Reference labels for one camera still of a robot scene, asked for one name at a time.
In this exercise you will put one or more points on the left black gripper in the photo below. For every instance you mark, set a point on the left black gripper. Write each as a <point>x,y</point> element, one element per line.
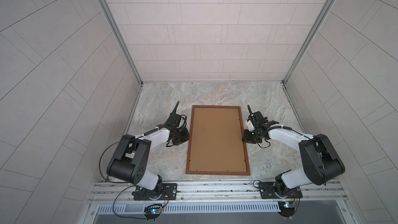
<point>186,136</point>

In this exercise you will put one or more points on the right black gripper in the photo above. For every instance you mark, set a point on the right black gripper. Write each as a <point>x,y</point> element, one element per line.
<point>245,139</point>

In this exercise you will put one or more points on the brown cardboard backing board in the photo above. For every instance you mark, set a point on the brown cardboard backing board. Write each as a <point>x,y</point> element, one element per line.
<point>217,140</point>

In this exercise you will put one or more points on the brown wooden picture frame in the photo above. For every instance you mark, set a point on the brown wooden picture frame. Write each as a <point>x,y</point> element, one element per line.
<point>217,172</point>

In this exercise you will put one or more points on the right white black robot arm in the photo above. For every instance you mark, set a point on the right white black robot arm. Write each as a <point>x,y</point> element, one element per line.
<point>320,160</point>

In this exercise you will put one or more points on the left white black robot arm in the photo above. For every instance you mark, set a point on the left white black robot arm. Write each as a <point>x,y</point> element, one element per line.
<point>129,160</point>

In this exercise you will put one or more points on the right controller circuit board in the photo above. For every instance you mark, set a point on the right controller circuit board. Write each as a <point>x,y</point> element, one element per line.
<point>287,209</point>

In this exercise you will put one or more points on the controller circuit board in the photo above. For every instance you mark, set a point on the controller circuit board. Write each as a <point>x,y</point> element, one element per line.
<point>154,209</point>
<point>287,209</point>

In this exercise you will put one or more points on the left controller circuit board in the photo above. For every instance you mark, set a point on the left controller circuit board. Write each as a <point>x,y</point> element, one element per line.
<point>154,209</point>

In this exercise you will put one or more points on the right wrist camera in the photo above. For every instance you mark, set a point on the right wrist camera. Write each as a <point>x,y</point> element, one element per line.
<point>249,125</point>

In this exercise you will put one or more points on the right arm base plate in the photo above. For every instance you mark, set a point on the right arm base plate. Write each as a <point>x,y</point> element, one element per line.
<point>277,190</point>

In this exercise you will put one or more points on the aluminium mounting rail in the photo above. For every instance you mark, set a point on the aluminium mounting rail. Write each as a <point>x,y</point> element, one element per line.
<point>241,190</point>

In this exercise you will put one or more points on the left corner aluminium post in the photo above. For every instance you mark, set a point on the left corner aluminium post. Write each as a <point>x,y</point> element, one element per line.
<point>118,37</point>

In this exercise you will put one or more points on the corner aluminium post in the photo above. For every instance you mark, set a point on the corner aluminium post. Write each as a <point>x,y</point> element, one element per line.
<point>327,6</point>
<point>118,37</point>

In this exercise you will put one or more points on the right corner aluminium post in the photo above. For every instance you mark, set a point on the right corner aluminium post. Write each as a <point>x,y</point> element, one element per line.
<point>327,6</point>

